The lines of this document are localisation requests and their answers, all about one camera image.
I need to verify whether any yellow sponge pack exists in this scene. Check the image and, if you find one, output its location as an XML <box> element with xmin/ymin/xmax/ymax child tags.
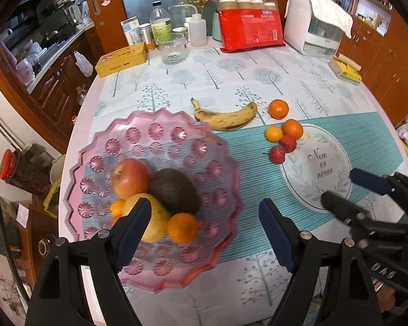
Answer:
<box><xmin>329</xmin><ymin>53</ymin><xmax>362</xmax><ymax>84</ymax></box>

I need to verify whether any white squeeze bottle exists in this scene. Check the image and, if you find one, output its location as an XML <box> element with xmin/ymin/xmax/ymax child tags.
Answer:
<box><xmin>175</xmin><ymin>4</ymin><xmax>207</xmax><ymax>47</ymax></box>

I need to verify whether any small white blue carton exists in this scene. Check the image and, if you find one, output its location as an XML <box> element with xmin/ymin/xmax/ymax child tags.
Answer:
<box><xmin>121</xmin><ymin>16</ymin><xmax>142</xmax><ymax>46</ymax></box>

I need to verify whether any red lychee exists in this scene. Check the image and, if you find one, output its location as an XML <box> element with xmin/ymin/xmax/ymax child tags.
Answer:
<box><xmin>264</xmin><ymin>144</ymin><xmax>286</xmax><ymax>165</ymax></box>
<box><xmin>279</xmin><ymin>135</ymin><xmax>297</xmax><ymax>153</ymax></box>

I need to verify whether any tree pattern tablecloth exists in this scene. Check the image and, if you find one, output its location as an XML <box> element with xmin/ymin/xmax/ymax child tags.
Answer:
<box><xmin>64</xmin><ymin>41</ymin><xmax>408</xmax><ymax>325</ymax></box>

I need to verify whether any red snack package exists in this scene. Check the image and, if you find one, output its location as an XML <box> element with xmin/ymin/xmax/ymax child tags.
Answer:
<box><xmin>211</xmin><ymin>0</ymin><xmax>285</xmax><ymax>53</ymax></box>

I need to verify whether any red apple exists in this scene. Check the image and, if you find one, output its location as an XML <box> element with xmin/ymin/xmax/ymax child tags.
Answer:
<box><xmin>111</xmin><ymin>158</ymin><xmax>150</xmax><ymax>199</ymax></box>

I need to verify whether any clear bottle green label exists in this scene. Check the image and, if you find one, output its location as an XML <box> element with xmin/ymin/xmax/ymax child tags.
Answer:
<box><xmin>149</xmin><ymin>1</ymin><xmax>172</xmax><ymax>45</ymax></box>

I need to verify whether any red lid container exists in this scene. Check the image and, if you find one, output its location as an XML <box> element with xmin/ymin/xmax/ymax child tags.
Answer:
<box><xmin>0</xmin><ymin>149</ymin><xmax>17</xmax><ymax>180</ymax></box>

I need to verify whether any small orange mandarin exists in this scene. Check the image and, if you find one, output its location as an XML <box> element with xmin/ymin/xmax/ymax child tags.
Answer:
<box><xmin>110</xmin><ymin>199</ymin><xmax>125</xmax><ymax>217</ymax></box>

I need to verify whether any white appliance with towel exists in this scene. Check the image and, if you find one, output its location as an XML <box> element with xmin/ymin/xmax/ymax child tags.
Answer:
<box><xmin>284</xmin><ymin>0</ymin><xmax>353</xmax><ymax>60</ymax></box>

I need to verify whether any clear glass cup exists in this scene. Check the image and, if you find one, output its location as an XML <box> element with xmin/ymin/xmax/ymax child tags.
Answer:
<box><xmin>157</xmin><ymin>32</ymin><xmax>187</xmax><ymax>65</ymax></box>

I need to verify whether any large orange with stem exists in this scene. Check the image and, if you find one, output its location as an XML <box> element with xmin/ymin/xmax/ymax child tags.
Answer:
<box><xmin>166</xmin><ymin>213</ymin><xmax>200</xmax><ymax>244</ymax></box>

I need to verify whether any yellow flat box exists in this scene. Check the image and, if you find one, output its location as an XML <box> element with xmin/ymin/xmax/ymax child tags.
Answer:
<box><xmin>95</xmin><ymin>43</ymin><xmax>147</xmax><ymax>78</ymax></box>

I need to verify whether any small metal can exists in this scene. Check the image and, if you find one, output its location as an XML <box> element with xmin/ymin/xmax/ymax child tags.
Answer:
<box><xmin>139</xmin><ymin>23</ymin><xmax>156</xmax><ymax>52</ymax></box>

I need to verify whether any small yellow-orange kumquat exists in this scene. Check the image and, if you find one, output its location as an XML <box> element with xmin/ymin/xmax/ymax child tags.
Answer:
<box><xmin>264</xmin><ymin>125</ymin><xmax>284</xmax><ymax>143</ymax></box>

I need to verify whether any yellow pear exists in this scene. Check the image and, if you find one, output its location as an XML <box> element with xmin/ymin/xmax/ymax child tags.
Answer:
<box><xmin>122</xmin><ymin>193</ymin><xmax>171</xmax><ymax>244</ymax></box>

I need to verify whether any dark avocado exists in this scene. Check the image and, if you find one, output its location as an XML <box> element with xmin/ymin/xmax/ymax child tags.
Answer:
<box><xmin>149</xmin><ymin>168</ymin><xmax>202</xmax><ymax>215</ymax></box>

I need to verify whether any pink plastic fruit plate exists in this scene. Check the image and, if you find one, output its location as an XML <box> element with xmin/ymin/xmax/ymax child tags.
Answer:
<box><xmin>64</xmin><ymin>109</ymin><xmax>242</xmax><ymax>293</ymax></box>

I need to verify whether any yellow spotted banana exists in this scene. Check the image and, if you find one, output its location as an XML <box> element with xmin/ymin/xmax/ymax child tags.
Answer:
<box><xmin>191</xmin><ymin>98</ymin><xmax>258</xmax><ymax>131</ymax></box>

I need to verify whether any person right hand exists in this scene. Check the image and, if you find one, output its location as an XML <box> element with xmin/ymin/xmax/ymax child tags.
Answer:
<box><xmin>377</xmin><ymin>284</ymin><xmax>396</xmax><ymax>312</ymax></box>

